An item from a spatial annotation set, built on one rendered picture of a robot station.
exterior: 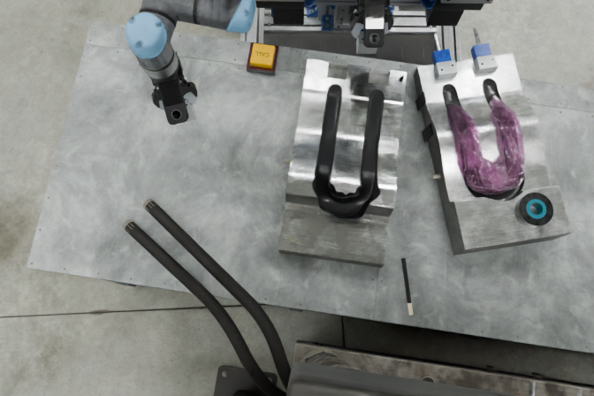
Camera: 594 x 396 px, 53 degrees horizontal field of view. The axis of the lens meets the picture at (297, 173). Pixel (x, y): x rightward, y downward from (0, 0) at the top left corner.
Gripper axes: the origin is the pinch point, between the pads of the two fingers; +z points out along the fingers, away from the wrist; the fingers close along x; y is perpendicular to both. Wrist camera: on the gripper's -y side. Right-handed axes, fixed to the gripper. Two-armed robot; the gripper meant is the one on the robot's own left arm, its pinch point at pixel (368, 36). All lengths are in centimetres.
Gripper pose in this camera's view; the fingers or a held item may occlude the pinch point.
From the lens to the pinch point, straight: 155.6
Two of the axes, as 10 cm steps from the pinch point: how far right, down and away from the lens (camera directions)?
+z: 0.0, 2.6, 9.7
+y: 0.0, -9.7, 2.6
